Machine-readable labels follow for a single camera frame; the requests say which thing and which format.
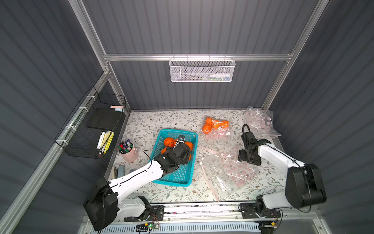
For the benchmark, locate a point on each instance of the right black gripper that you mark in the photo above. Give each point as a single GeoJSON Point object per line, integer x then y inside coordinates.
{"type": "Point", "coordinates": [249, 153]}

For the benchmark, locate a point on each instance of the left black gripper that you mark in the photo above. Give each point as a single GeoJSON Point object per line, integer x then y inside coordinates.
{"type": "Point", "coordinates": [183, 150]}

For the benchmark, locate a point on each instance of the clear zip-top bag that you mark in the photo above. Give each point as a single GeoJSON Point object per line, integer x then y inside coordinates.
{"type": "Point", "coordinates": [224, 176]}
{"type": "Point", "coordinates": [217, 132]}
{"type": "Point", "coordinates": [260, 123]}

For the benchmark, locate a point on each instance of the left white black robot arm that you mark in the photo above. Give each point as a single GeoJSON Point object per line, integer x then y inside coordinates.
{"type": "Point", "coordinates": [108, 202]}

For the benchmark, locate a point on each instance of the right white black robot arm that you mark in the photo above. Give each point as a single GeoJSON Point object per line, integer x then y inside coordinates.
{"type": "Point", "coordinates": [304, 185]}

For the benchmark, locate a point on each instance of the small bag left orange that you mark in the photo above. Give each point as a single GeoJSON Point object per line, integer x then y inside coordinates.
{"type": "Point", "coordinates": [206, 128]}

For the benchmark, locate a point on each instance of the small bag orange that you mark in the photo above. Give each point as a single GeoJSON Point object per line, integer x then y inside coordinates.
{"type": "Point", "coordinates": [224, 124]}
{"type": "Point", "coordinates": [215, 123]}
{"type": "Point", "coordinates": [206, 128]}

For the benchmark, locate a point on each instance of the small bag right orange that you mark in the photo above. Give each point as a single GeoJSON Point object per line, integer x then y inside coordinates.
{"type": "Point", "coordinates": [224, 124]}

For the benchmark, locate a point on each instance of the small bag middle orange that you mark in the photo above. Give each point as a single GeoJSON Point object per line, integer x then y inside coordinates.
{"type": "Point", "coordinates": [215, 123]}

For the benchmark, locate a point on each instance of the teal plastic basket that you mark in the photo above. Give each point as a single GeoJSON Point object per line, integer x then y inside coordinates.
{"type": "Point", "coordinates": [174, 173]}

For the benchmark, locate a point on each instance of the pink pen cup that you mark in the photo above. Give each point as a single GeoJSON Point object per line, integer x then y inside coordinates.
{"type": "Point", "coordinates": [128, 151]}

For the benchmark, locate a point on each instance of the yellow marker in basket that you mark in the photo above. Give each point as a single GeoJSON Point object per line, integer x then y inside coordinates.
{"type": "Point", "coordinates": [108, 137]}

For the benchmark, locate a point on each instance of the green led circuit board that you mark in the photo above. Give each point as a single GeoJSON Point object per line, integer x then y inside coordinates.
{"type": "Point", "coordinates": [146, 228]}

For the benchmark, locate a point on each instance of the white pen in mesh basket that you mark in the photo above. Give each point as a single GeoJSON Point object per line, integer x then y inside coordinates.
{"type": "Point", "coordinates": [220, 77]}

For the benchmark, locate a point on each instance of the white marker in basket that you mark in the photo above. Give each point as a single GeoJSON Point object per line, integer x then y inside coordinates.
{"type": "Point", "coordinates": [100, 141]}

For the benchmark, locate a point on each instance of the pink sticky notes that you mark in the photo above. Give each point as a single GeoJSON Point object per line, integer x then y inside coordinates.
{"type": "Point", "coordinates": [117, 108]}

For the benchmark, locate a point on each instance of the black notebook in basket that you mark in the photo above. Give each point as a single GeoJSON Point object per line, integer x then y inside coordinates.
{"type": "Point", "coordinates": [104, 119]}

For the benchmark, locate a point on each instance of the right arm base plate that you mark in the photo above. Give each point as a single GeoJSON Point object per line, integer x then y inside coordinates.
{"type": "Point", "coordinates": [254, 210]}

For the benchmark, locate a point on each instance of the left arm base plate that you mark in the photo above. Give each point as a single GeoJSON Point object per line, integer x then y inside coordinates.
{"type": "Point", "coordinates": [150, 214]}

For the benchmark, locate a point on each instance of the aluminium linear rail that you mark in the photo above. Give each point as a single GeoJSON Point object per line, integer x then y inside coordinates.
{"type": "Point", "coordinates": [195, 211]}

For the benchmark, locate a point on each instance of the white wire mesh basket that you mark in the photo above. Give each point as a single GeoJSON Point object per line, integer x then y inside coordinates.
{"type": "Point", "coordinates": [198, 69]}

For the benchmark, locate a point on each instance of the black wire wall basket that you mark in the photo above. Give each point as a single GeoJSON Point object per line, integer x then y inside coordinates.
{"type": "Point", "coordinates": [92, 128]}

